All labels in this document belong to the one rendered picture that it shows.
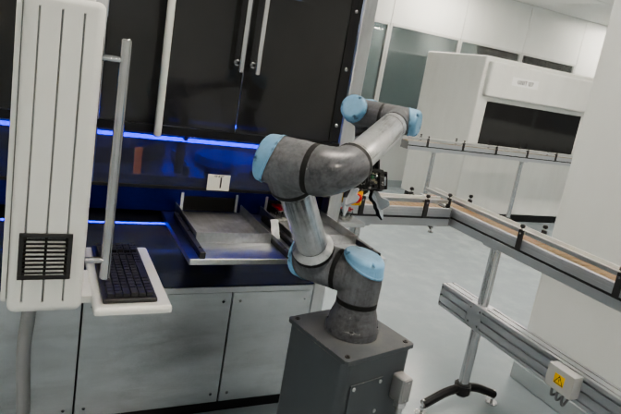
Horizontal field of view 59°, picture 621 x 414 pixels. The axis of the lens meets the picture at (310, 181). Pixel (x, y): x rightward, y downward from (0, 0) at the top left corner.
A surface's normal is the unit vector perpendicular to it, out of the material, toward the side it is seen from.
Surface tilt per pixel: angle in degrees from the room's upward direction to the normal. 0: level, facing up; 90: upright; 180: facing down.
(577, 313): 90
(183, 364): 90
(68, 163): 90
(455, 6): 90
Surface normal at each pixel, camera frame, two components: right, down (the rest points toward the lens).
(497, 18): 0.41, 0.25
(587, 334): -0.90, -0.06
